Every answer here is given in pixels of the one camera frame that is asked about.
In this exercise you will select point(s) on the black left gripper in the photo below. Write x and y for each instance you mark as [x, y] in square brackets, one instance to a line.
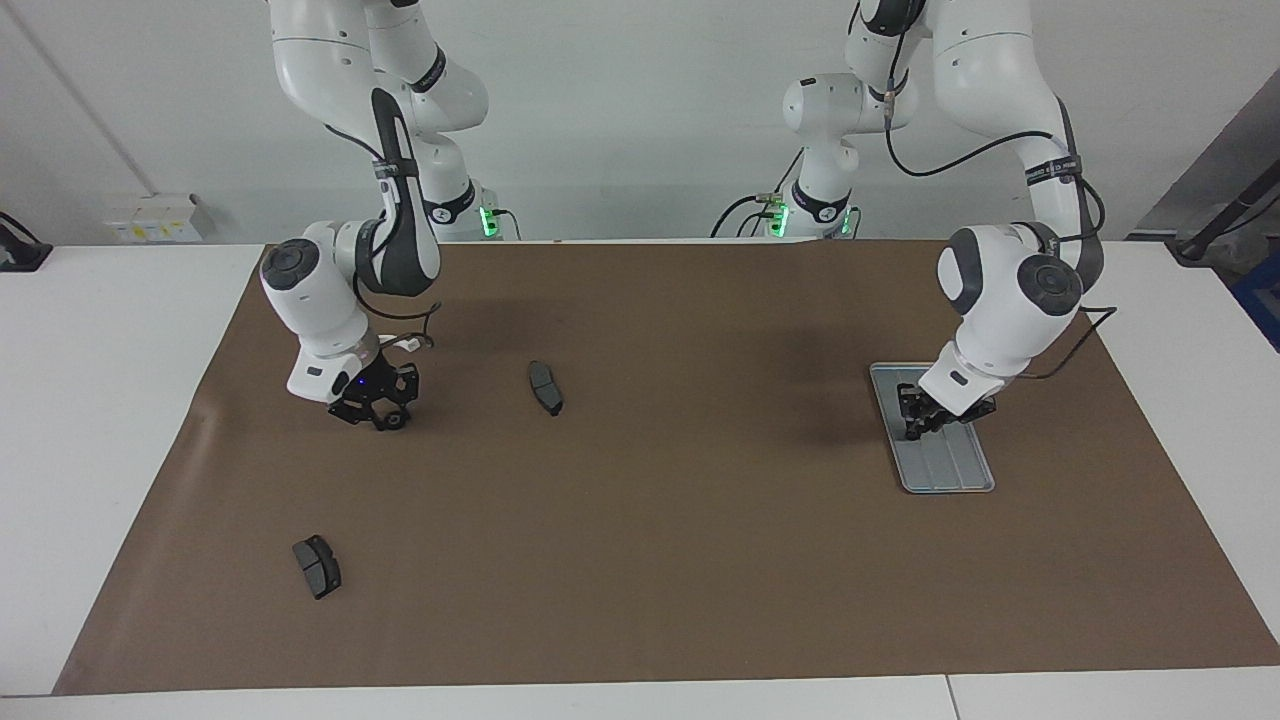
[950, 412]

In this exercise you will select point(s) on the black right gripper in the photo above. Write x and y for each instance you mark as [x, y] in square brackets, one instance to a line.
[375, 390]

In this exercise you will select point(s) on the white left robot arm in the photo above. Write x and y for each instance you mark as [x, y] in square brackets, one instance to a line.
[1000, 310]

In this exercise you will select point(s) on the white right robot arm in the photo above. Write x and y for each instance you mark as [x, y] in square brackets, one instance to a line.
[315, 300]

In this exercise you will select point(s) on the silver metal tray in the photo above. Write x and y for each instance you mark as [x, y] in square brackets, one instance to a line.
[955, 465]

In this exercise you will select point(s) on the grey brake pad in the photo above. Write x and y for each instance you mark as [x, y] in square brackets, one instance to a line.
[546, 390]
[318, 570]

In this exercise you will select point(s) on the brown table mat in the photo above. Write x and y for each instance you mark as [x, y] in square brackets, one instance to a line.
[700, 550]

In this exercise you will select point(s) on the black stand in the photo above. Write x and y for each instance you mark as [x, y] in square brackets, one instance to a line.
[1215, 225]

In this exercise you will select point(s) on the blue crate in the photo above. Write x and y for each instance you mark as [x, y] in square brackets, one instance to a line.
[1262, 300]

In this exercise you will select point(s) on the black table clamp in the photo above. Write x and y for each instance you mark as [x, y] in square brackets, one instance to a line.
[20, 255]

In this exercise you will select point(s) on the white curved plastic bracket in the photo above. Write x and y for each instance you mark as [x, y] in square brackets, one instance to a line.
[408, 344]

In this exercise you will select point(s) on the white wall socket box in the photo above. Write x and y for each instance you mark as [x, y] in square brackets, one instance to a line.
[160, 220]

